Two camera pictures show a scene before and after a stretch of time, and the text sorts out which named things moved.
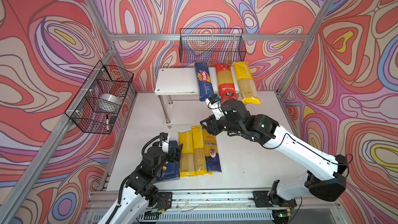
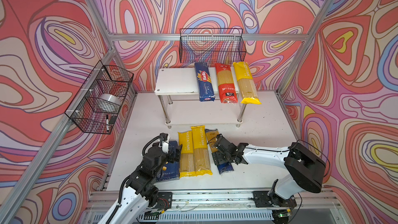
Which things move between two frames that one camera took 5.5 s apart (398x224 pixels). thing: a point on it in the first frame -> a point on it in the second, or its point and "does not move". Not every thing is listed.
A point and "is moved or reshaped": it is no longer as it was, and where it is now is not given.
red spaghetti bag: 226,82 does not move
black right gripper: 212,125 -> 220,161
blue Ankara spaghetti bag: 211,152 is moved or reshaped
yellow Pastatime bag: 247,85 does not move
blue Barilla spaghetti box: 205,86 does not move
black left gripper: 177,153 does not move
